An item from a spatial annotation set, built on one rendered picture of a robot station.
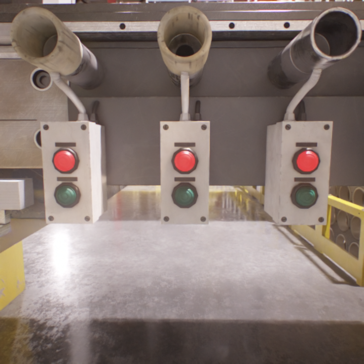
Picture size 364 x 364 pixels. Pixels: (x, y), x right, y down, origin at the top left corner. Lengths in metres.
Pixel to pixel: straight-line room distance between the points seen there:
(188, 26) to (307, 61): 0.16
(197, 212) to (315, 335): 1.04
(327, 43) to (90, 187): 0.39
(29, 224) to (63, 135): 0.66
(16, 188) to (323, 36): 0.51
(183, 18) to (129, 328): 1.18
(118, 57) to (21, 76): 0.18
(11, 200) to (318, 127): 0.48
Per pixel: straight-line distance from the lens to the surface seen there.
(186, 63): 0.38
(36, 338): 1.41
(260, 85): 0.58
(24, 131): 0.64
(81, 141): 0.46
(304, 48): 0.43
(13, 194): 0.56
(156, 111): 0.53
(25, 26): 0.45
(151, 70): 0.57
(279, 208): 0.47
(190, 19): 0.41
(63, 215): 0.49
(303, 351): 1.31
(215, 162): 0.53
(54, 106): 0.62
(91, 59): 0.52
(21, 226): 1.06
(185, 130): 0.44
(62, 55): 0.42
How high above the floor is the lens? 0.74
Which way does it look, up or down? 7 degrees down
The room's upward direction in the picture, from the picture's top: straight up
